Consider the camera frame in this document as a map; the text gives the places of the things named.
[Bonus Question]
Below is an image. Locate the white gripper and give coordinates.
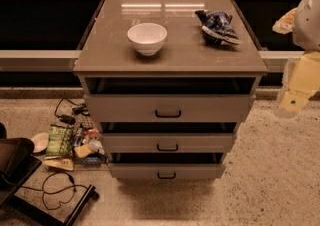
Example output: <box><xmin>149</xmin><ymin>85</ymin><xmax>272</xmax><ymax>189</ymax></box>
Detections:
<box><xmin>274</xmin><ymin>51</ymin><xmax>320</xmax><ymax>118</ymax></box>

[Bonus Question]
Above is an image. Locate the grey drawer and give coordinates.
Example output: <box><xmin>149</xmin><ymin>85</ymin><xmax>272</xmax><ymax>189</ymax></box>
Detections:
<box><xmin>108</xmin><ymin>153</ymin><xmax>225</xmax><ymax>180</ymax></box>
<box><xmin>85</xmin><ymin>77</ymin><xmax>255</xmax><ymax>123</ymax></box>
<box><xmin>102</xmin><ymin>122</ymin><xmax>237</xmax><ymax>153</ymax></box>

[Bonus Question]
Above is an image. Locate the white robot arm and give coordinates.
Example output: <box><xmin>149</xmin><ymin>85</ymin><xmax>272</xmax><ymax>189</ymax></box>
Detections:
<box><xmin>272</xmin><ymin>0</ymin><xmax>320</xmax><ymax>118</ymax></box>

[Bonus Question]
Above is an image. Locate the grey drawer cabinet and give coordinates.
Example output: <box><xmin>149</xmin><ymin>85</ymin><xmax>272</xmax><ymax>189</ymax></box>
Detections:
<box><xmin>72</xmin><ymin>0</ymin><xmax>269</xmax><ymax>128</ymax></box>

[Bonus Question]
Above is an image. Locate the grey bottom drawer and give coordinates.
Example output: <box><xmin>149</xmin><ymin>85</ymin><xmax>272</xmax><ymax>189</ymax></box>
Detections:
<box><xmin>108</xmin><ymin>153</ymin><xmax>225</xmax><ymax>180</ymax></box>

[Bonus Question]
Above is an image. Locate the grey top drawer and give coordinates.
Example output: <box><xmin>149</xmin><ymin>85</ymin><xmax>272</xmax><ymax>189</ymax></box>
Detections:
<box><xmin>85</xmin><ymin>77</ymin><xmax>255</xmax><ymax>123</ymax></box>

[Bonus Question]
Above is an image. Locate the blue chip bag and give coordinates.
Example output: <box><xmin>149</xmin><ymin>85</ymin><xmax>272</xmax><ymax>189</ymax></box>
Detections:
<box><xmin>195</xmin><ymin>10</ymin><xmax>242</xmax><ymax>45</ymax></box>

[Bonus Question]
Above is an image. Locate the white bowl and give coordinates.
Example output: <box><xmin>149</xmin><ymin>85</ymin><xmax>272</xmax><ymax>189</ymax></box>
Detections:
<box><xmin>127</xmin><ymin>23</ymin><xmax>167</xmax><ymax>56</ymax></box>

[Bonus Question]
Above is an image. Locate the green chip bag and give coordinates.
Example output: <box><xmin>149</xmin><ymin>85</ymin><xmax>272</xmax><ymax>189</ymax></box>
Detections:
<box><xmin>46</xmin><ymin>124</ymin><xmax>73</xmax><ymax>158</ymax></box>

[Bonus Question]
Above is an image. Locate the yellow snack bag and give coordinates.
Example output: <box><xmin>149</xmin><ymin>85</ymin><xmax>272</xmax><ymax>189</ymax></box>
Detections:
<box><xmin>43</xmin><ymin>158</ymin><xmax>74</xmax><ymax>171</ymax></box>

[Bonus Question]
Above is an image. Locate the white plate on floor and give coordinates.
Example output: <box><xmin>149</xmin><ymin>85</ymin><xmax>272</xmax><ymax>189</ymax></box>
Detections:
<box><xmin>31</xmin><ymin>132</ymin><xmax>49</xmax><ymax>153</ymax></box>

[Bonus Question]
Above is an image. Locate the wire basket of snacks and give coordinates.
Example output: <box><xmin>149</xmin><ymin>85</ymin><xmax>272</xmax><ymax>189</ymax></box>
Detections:
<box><xmin>72</xmin><ymin>115</ymin><xmax>107</xmax><ymax>167</ymax></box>

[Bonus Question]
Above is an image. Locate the black power adapter cable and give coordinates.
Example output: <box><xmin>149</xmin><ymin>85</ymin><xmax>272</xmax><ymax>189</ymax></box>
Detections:
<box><xmin>53</xmin><ymin>97</ymin><xmax>90</xmax><ymax>126</ymax></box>

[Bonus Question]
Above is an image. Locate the black cable on floor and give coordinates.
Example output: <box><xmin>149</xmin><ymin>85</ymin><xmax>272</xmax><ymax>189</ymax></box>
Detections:
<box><xmin>20</xmin><ymin>171</ymin><xmax>88</xmax><ymax>211</ymax></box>

